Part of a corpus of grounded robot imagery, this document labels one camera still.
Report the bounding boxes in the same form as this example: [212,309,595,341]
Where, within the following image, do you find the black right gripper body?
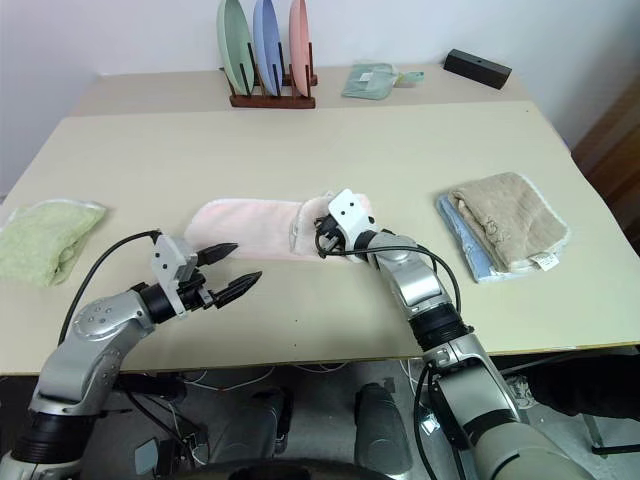
[313,212,352,257]

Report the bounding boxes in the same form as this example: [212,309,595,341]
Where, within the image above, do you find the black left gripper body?
[177,252,222,312]

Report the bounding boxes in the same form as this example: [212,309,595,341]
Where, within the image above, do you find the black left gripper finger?
[214,270,264,307]
[197,242,241,267]

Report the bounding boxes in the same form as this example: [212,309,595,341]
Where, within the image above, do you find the pink towel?
[183,190,377,265]

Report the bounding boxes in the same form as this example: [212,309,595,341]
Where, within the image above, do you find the light blue towel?
[435,193,507,286]

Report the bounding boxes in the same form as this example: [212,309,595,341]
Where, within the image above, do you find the green towel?
[0,199,108,288]

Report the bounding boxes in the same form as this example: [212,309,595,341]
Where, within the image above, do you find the beige towel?
[446,171,571,272]

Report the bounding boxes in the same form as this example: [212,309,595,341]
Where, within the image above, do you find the dark rounded shape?
[248,385,295,457]
[353,382,415,472]

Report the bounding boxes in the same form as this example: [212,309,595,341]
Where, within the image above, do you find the brown wooden plate rack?
[229,41,319,110]

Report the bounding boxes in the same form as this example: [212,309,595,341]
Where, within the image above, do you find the folded pale green cloth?
[340,61,399,100]

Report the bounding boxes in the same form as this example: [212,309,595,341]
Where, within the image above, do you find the small pale green packet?
[394,70,427,90]

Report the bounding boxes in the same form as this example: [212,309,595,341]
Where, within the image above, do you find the pink plate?
[287,0,313,97]

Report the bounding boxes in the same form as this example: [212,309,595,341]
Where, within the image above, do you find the blue plate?
[251,0,284,96]

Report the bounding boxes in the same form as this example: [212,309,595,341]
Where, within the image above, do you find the green plate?
[215,0,256,97]

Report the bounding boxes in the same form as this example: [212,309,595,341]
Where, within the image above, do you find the black rectangular box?
[443,48,514,92]

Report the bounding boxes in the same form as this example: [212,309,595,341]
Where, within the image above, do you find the black bulky object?
[523,343,640,417]

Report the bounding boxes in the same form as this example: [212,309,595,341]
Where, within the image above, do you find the brown wooden cabinet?
[571,74,640,239]

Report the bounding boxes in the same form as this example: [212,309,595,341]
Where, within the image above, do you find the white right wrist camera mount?
[326,188,378,247]

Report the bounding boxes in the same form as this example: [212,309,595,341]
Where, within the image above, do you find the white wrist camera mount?
[326,188,378,247]
[151,233,199,320]

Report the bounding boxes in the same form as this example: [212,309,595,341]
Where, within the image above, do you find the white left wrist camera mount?
[151,233,199,320]

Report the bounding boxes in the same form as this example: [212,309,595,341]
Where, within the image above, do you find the white thin wires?
[182,360,351,396]

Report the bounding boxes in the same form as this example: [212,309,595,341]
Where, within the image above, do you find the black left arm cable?
[56,229,162,349]

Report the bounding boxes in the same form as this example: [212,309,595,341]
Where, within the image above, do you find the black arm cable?
[313,227,463,322]
[56,229,162,349]

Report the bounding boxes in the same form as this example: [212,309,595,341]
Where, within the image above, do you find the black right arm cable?
[313,227,463,322]

